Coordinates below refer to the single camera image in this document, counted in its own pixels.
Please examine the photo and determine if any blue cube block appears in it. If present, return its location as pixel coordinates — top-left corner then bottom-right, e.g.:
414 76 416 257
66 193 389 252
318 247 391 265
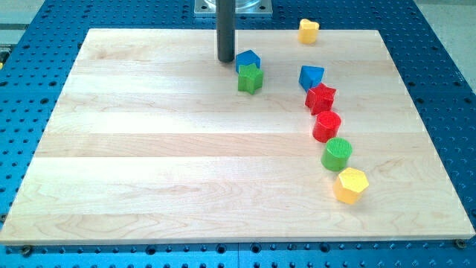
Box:
235 50 261 72

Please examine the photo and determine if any blue triangle block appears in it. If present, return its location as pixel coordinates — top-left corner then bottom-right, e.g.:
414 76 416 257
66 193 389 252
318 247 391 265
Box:
298 66 325 92

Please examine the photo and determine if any green star block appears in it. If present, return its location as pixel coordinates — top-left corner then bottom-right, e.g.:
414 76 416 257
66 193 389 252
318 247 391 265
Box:
238 63 264 95

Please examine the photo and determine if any light wooden board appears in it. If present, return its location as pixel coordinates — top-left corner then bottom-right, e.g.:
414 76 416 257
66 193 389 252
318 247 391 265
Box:
1 29 475 246

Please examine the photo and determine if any red star block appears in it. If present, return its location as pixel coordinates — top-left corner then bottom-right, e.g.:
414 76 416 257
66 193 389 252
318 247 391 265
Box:
305 83 337 115

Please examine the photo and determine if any red cylinder block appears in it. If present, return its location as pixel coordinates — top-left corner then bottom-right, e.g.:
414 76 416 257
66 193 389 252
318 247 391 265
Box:
312 111 341 143

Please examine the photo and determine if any green cylinder block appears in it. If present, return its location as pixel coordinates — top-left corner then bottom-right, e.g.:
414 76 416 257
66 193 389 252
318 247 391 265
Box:
321 137 353 171

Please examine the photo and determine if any yellow hexagon block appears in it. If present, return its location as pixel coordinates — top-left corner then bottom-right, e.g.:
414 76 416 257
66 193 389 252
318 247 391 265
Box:
332 167 369 205

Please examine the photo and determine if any yellow heart block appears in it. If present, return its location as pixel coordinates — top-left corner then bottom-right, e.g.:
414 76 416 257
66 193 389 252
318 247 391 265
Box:
297 19 320 44

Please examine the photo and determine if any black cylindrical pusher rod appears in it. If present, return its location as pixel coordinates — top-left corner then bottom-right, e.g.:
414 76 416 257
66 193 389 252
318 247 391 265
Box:
216 0 236 63

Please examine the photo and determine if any blue perforated metal table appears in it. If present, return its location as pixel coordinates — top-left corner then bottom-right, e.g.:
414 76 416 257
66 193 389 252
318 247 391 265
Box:
1 1 475 267

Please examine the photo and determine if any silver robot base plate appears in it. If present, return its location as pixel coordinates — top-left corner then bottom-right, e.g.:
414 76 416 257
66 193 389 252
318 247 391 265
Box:
192 0 273 18

